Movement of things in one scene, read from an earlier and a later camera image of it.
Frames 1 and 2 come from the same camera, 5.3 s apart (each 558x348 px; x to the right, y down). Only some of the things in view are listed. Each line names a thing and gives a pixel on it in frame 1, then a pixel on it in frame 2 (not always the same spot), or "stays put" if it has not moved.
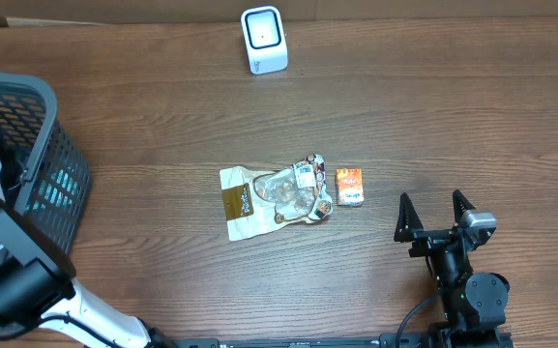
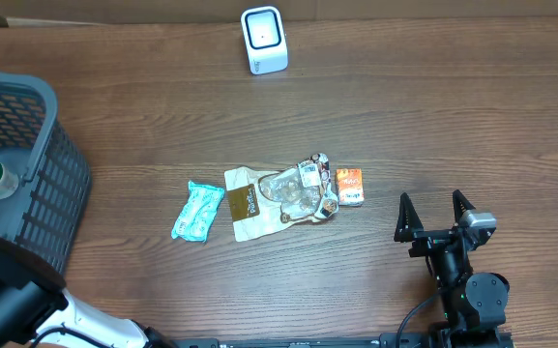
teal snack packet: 60,189 → 202,207
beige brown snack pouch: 256,200 stays put
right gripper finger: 460,204 stays put
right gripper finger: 409,221 stays put
